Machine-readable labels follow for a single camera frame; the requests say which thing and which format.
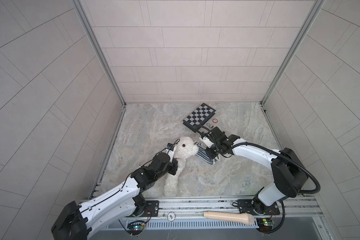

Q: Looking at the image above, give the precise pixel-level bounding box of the left green circuit board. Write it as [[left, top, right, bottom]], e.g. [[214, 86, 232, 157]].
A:
[[127, 220, 147, 236]]

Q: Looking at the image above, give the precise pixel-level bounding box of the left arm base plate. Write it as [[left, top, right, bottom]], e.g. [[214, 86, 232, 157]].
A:
[[131, 201, 160, 218]]

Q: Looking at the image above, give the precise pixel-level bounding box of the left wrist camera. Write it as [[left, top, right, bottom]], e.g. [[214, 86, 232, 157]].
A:
[[165, 143, 177, 162]]

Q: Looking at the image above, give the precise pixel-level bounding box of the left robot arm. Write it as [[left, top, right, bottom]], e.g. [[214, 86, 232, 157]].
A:
[[51, 150, 178, 240]]

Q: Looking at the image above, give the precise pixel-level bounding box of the beige handle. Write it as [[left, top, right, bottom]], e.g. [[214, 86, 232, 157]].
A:
[[204, 211, 255, 225]]

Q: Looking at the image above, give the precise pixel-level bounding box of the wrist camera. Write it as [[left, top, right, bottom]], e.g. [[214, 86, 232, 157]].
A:
[[165, 143, 177, 162], [199, 136, 214, 148]]

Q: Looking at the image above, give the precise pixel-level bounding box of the blue white striped sweater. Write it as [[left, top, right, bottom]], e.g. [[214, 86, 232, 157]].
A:
[[195, 142, 221, 165]]

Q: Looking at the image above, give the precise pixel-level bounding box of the black folded chess board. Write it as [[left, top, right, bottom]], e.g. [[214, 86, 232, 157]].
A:
[[183, 103, 216, 132]]

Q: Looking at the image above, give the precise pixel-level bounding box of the white teddy bear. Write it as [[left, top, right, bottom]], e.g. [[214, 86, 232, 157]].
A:
[[164, 137, 199, 197]]

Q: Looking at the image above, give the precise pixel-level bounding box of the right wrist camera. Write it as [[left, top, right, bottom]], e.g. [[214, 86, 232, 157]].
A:
[[199, 136, 214, 148]]

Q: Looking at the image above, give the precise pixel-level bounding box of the right green circuit board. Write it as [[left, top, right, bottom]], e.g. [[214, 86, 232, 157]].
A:
[[255, 218, 274, 233]]

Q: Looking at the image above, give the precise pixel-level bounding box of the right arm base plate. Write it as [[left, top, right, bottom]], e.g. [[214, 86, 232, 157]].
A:
[[236, 200, 281, 216]]

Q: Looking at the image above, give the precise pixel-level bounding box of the white round knob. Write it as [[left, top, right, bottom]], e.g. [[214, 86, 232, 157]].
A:
[[167, 212, 176, 222]]

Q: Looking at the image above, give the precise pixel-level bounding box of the aluminium mounting rail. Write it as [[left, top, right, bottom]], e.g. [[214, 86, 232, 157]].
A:
[[147, 196, 323, 220]]

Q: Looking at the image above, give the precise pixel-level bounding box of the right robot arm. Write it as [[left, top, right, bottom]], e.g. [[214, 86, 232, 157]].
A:
[[200, 127, 310, 215]]

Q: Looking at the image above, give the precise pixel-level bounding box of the green circuit board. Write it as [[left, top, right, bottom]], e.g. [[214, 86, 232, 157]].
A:
[[255, 218, 274, 233], [127, 220, 147, 236]]

